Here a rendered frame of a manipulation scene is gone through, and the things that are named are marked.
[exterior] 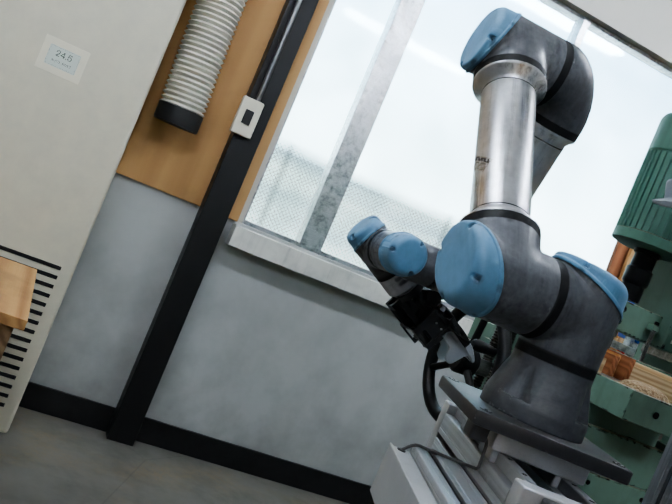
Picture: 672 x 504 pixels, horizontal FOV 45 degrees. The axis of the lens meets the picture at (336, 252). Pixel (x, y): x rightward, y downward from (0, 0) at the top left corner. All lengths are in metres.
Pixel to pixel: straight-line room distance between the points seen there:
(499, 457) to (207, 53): 1.91
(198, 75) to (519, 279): 1.82
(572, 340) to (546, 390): 0.08
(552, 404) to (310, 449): 2.17
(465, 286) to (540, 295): 0.10
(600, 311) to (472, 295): 0.18
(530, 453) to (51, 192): 1.81
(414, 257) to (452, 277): 0.33
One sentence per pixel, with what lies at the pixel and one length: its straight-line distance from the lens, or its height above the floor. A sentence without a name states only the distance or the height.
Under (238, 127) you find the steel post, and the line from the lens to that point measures 2.82.
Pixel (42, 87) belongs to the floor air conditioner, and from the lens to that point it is 2.58.
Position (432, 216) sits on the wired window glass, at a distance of 3.26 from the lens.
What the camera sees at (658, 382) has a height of 0.93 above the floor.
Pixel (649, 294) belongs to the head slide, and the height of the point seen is 1.11.
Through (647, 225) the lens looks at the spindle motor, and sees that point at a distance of 1.94.
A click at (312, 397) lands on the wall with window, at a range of 3.16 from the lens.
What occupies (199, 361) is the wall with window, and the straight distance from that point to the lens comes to 3.02.
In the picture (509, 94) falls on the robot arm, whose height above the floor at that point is 1.24.
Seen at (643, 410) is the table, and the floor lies 0.87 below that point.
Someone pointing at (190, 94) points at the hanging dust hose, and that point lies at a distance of 2.71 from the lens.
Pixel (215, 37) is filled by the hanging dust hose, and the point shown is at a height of 1.39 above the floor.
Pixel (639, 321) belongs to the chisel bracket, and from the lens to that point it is 1.99.
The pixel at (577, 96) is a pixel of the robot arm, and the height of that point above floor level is 1.31.
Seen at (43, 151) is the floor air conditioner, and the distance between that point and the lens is 2.58.
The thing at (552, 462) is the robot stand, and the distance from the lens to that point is 1.13.
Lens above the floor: 0.95
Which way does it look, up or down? 1 degrees down
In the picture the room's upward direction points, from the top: 23 degrees clockwise
